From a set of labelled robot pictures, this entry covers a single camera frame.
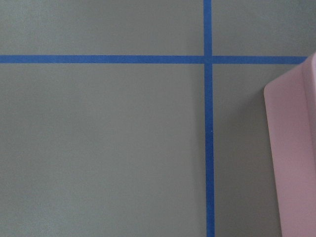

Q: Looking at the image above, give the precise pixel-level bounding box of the pink plastic bin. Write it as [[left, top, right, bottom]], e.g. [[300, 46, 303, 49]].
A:
[[264, 55, 316, 237]]

